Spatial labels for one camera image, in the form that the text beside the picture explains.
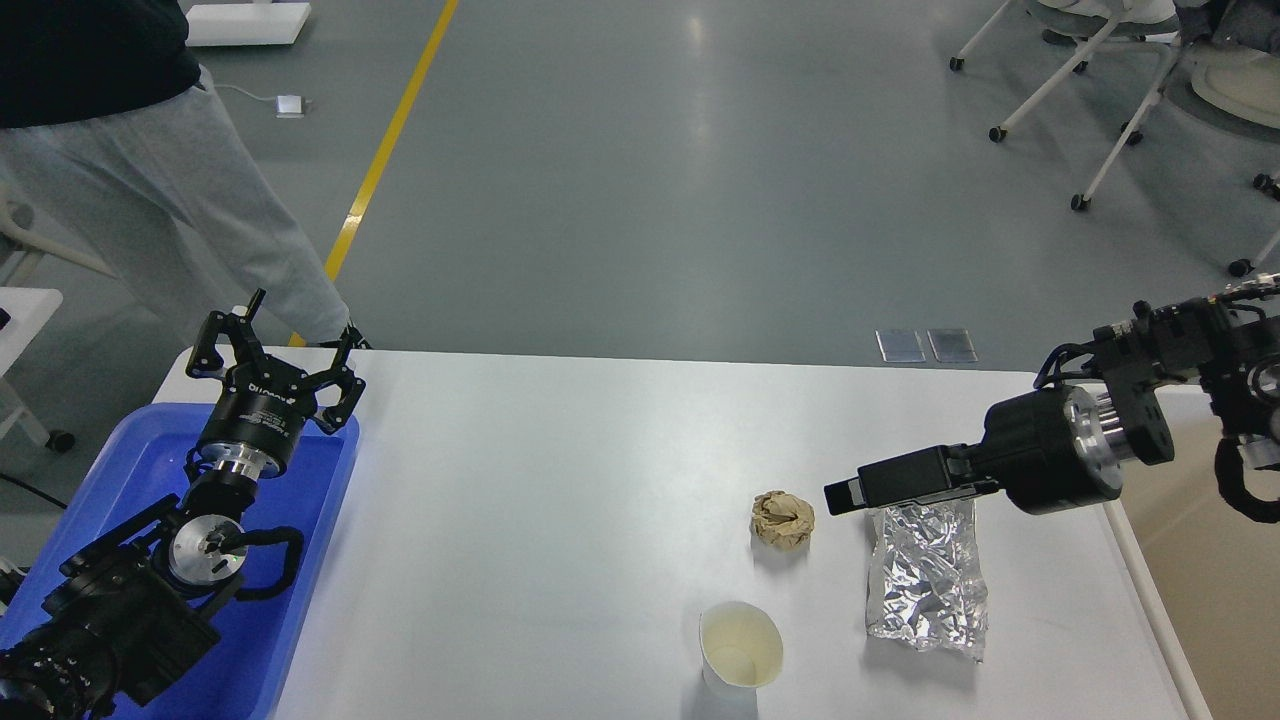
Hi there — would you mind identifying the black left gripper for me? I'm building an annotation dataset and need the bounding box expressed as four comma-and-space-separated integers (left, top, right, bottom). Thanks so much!
186, 291, 366, 479

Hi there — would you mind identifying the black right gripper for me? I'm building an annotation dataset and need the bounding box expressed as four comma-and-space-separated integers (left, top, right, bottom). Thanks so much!
823, 386, 1123, 516

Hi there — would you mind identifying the white paper cup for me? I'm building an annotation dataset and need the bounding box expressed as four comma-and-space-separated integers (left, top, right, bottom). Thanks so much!
698, 600, 785, 698

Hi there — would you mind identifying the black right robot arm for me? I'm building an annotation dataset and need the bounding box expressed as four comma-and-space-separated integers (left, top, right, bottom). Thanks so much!
824, 274, 1279, 524

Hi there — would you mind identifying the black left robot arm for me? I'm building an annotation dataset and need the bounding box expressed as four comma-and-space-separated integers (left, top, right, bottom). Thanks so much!
3, 290, 369, 719

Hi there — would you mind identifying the silver foil bag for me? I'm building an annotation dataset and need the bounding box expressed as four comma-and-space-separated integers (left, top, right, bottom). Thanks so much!
865, 498, 989, 664

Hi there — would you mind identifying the crumpled brown paper ball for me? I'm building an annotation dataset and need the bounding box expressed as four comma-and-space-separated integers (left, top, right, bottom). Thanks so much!
750, 489, 817, 552

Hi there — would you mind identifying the left metal floor plate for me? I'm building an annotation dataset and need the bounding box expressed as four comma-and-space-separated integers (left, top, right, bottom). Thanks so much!
876, 329, 927, 364

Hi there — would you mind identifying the metal floor plate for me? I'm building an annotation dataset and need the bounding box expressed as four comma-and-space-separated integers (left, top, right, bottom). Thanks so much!
925, 328, 979, 364
876, 329, 927, 364

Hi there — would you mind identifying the right metal floor plate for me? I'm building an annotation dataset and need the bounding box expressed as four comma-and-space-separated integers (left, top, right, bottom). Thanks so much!
925, 328, 979, 364

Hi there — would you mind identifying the white side table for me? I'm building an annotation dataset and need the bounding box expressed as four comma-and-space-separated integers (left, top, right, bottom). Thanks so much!
1, 286, 76, 454

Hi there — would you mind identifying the white power adapter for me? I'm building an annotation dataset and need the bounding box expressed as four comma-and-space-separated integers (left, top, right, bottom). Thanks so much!
215, 83, 308, 119

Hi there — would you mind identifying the white chair base left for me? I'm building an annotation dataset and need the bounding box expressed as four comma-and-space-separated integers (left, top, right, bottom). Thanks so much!
1, 183, 116, 287

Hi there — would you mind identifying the person in grey trousers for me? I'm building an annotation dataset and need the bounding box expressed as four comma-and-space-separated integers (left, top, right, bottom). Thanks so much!
1, 1, 369, 348

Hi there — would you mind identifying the blue plastic bin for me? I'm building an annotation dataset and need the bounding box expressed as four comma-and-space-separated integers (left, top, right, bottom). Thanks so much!
0, 402, 360, 720

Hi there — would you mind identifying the beige plastic bin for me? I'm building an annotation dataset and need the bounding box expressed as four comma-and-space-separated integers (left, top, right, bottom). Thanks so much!
1106, 386, 1279, 719

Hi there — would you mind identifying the white flat board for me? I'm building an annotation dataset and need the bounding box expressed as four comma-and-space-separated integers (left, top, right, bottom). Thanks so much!
186, 1, 314, 47

